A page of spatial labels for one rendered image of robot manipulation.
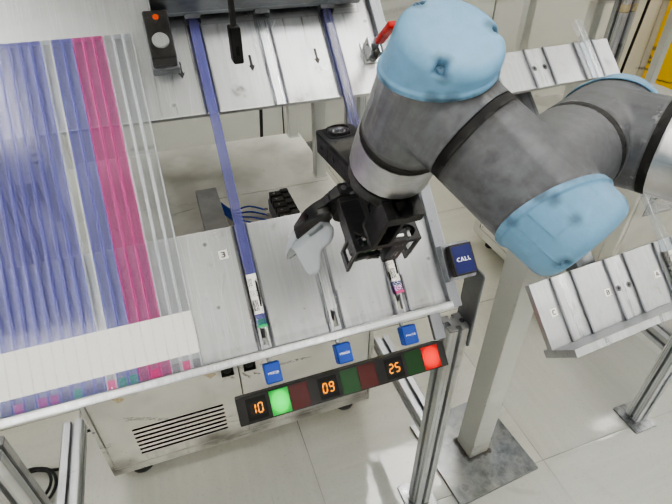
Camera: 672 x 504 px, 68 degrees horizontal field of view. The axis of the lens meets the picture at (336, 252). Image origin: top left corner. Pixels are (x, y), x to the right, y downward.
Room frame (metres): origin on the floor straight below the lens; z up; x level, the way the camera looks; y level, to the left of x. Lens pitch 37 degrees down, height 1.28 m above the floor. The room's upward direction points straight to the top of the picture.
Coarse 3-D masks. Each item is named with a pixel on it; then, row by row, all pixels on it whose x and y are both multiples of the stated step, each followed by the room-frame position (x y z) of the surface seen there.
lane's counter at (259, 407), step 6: (258, 396) 0.45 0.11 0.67; (264, 396) 0.45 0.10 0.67; (246, 402) 0.44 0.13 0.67; (252, 402) 0.44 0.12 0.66; (258, 402) 0.44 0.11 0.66; (264, 402) 0.44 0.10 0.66; (246, 408) 0.43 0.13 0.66; (252, 408) 0.44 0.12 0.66; (258, 408) 0.44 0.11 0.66; (264, 408) 0.44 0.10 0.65; (252, 414) 0.43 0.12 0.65; (258, 414) 0.43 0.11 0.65; (264, 414) 0.43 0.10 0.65; (252, 420) 0.42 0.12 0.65
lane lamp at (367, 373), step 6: (360, 366) 0.50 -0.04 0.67; (366, 366) 0.51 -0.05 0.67; (372, 366) 0.51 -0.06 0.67; (360, 372) 0.50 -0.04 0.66; (366, 372) 0.50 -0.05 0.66; (372, 372) 0.50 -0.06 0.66; (360, 378) 0.49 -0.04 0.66; (366, 378) 0.49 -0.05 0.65; (372, 378) 0.49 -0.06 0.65; (366, 384) 0.49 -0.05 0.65; (372, 384) 0.49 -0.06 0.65; (378, 384) 0.49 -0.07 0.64
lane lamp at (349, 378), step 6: (342, 372) 0.49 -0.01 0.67; (348, 372) 0.49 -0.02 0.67; (354, 372) 0.50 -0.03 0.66; (342, 378) 0.49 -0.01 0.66; (348, 378) 0.49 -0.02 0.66; (354, 378) 0.49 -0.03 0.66; (342, 384) 0.48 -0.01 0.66; (348, 384) 0.48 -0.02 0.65; (354, 384) 0.48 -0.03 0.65; (348, 390) 0.47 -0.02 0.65; (354, 390) 0.48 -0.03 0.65
